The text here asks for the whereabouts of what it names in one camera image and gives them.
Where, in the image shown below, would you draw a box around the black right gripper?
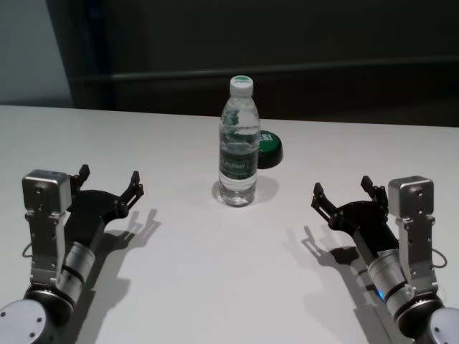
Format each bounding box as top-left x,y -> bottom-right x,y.
311,175 -> 401,257

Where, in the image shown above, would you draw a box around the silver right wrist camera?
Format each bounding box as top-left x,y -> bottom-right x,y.
388,175 -> 437,284

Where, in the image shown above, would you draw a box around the clear green-label water bottle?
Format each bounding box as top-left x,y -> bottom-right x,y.
217,75 -> 261,208

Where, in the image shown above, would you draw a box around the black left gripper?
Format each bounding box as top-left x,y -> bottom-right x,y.
65,163 -> 145,249

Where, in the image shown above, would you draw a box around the dark blue vertical post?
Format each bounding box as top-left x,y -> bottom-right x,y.
73,0 -> 118,108

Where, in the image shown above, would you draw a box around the green YES push button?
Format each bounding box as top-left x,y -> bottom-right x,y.
257,129 -> 284,170

